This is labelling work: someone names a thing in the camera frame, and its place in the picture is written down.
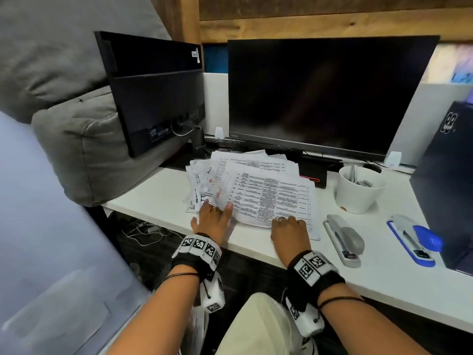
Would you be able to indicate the person's left hand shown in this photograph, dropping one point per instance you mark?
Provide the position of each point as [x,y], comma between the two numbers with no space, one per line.
[212,225]

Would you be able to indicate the person's right hand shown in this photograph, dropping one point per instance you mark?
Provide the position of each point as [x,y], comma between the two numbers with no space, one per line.
[290,238]

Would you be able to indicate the person's left thumb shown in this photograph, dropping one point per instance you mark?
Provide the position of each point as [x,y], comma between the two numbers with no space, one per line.
[227,213]

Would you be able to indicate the person's left little finger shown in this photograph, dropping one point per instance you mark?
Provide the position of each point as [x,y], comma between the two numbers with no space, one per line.
[196,221]

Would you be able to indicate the person's right fingers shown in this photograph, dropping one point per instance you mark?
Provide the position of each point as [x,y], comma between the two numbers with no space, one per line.
[290,221]

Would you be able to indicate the stack of printed paper sheets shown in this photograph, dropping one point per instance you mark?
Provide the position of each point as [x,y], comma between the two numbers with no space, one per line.
[269,197]

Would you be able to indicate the person's left forearm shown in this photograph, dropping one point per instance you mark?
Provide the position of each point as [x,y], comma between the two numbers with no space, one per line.
[162,317]

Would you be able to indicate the person's right forearm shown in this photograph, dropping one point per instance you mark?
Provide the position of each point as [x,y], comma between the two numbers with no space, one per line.
[366,329]

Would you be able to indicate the black marker wristband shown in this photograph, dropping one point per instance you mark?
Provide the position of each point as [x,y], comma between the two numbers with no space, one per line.
[314,273]
[197,255]

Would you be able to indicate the pile of small paper slips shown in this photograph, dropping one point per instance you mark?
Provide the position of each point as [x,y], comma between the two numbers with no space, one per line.
[196,184]

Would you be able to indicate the black monitor base red accent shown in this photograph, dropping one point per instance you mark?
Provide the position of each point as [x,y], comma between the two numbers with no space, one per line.
[314,171]

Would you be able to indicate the grey stapler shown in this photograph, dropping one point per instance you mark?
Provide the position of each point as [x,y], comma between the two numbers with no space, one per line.
[345,240]

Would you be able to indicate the white round pot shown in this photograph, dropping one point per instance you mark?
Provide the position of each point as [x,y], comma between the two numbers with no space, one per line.
[356,197]

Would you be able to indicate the white partition clip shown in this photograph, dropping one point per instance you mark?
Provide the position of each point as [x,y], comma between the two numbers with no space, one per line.
[393,159]
[219,133]

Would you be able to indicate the grey clips in pot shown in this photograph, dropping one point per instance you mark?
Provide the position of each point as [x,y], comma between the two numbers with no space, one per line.
[364,181]

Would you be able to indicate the black computer mouse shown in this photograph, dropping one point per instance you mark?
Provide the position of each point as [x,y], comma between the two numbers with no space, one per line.
[372,167]

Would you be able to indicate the white desk partition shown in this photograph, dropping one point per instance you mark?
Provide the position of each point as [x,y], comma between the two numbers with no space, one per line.
[425,121]
[215,103]

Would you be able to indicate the person's beige trousers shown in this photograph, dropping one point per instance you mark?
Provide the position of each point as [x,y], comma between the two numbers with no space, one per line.
[255,329]

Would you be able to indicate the blue and white stapler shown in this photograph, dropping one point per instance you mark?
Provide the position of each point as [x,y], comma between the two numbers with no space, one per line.
[415,240]

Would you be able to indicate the black monitor seen from behind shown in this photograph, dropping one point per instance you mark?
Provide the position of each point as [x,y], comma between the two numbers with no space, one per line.
[155,96]

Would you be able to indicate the large black monitor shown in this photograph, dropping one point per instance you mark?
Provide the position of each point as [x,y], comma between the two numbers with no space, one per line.
[329,92]

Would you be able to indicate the grey box cushion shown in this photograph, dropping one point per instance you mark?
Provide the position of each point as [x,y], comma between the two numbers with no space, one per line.
[85,144]

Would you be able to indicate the blue-grey panel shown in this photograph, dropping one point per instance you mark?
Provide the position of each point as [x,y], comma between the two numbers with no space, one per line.
[55,255]

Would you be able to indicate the dark blue box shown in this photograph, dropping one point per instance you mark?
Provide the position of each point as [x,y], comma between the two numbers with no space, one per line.
[447,188]

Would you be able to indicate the white monitor label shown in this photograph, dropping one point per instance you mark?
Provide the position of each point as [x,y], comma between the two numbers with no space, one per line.
[196,55]

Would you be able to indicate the large grey cushion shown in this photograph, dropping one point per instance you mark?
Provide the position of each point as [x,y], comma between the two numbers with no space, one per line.
[55,47]

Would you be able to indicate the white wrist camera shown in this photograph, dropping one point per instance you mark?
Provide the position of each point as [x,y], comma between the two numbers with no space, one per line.
[306,319]
[213,292]

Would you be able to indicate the colourful wall picture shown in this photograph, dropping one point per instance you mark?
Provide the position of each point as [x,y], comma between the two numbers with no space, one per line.
[449,64]

